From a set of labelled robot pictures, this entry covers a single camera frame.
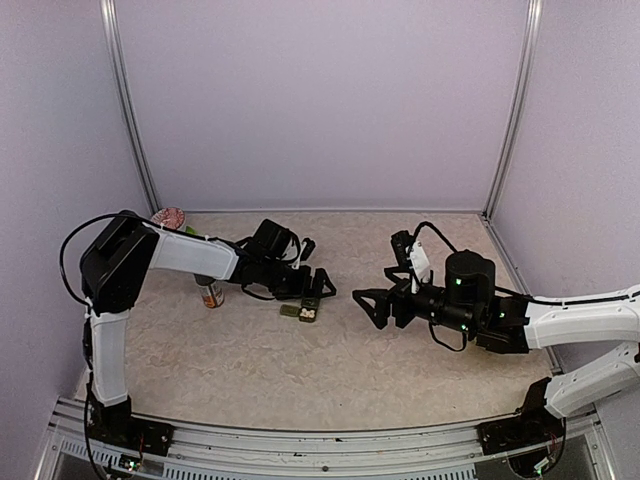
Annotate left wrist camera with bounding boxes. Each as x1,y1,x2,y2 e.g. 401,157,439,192
292,238,316,270

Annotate front aluminium rail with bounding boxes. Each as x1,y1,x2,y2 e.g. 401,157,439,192
28,397,622,479

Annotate right aluminium frame post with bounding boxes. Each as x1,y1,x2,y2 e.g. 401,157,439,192
483,0,543,223

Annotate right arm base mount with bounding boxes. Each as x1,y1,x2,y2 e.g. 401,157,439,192
476,377,565,455

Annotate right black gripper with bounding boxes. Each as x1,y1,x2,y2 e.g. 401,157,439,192
353,265,479,335

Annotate red patterned white bowl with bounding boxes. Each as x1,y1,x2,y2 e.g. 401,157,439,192
151,207,186,231

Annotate orange pill bottle grey cap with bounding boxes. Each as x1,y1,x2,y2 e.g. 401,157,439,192
194,274,224,309

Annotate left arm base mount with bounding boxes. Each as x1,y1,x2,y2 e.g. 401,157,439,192
88,391,174,457

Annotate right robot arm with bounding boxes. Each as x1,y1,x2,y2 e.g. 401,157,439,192
352,229,639,444

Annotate green weekly pill organizer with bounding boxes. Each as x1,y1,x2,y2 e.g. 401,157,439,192
279,298,320,323

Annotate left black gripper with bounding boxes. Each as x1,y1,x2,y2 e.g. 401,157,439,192
260,257,337,300

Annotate aluminium frame post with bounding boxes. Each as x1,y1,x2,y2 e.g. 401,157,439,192
99,0,161,213
483,0,543,223

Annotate left aluminium frame post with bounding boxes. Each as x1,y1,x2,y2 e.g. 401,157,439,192
99,0,161,213

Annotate cream tablets in organizer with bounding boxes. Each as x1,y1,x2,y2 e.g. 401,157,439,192
299,308,317,323

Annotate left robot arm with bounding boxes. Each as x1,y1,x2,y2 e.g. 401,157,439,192
59,210,337,445

